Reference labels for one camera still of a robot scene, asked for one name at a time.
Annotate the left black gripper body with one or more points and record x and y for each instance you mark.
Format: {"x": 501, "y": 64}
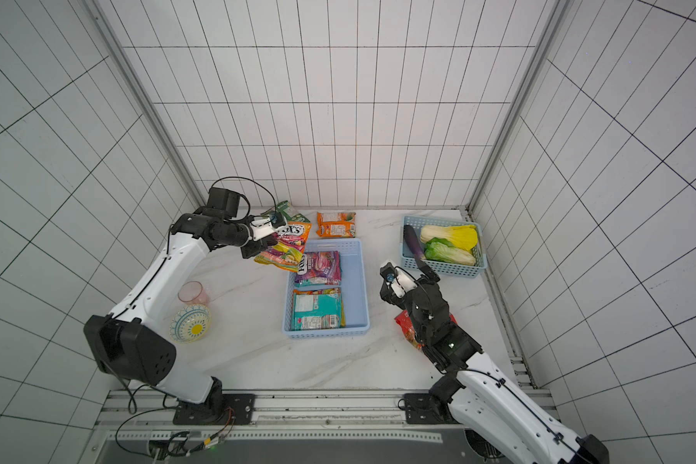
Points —
{"x": 252, "y": 247}

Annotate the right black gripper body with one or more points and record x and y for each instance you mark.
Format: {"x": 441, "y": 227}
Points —
{"x": 420, "y": 287}

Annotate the red gummy candy bag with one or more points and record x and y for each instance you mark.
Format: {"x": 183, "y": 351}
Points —
{"x": 409, "y": 327}

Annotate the lemon blackcurrant Fox's candy bag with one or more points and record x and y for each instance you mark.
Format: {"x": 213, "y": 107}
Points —
{"x": 288, "y": 251}

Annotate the green Fox's candy bag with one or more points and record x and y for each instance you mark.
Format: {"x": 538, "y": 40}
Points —
{"x": 290, "y": 212}

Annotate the purple Fox's berries candy bag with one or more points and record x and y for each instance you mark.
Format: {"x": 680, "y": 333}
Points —
{"x": 320, "y": 263}

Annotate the teal candy bag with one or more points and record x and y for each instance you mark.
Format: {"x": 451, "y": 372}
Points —
{"x": 305, "y": 281}
{"x": 317, "y": 310}

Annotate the orange candy bag back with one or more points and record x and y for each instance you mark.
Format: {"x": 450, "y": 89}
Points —
{"x": 334, "y": 225}

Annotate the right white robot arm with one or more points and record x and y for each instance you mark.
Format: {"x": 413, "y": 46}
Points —
{"x": 472, "y": 390}

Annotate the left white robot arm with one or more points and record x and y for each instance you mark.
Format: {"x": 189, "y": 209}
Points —
{"x": 129, "y": 343}

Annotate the small teal vegetable basket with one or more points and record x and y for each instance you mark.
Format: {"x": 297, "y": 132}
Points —
{"x": 442, "y": 268}

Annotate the green toy cabbage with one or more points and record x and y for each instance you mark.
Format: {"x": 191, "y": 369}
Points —
{"x": 442, "y": 250}

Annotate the purple toy eggplant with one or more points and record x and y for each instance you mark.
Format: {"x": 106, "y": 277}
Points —
{"x": 413, "y": 243}

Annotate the yellow toy cabbage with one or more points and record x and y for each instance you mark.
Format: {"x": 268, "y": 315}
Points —
{"x": 461, "y": 236}

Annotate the pink plastic cup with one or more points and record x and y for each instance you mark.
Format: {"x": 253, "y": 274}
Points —
{"x": 193, "y": 293}

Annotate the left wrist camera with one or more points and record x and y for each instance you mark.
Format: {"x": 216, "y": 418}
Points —
{"x": 265, "y": 226}

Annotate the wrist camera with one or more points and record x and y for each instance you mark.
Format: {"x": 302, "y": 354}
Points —
{"x": 396, "y": 282}
{"x": 265, "y": 226}

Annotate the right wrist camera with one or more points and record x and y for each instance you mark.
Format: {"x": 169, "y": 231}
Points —
{"x": 396, "y": 282}

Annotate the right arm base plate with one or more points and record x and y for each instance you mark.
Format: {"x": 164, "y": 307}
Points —
{"x": 425, "y": 409}

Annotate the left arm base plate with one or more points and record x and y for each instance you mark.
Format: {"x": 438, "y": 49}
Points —
{"x": 218, "y": 409}

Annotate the aluminium mounting rail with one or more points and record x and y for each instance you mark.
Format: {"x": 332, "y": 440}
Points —
{"x": 279, "y": 415}

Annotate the wiring bundle under rail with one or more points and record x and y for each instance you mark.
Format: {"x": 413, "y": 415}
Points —
{"x": 180, "y": 443}

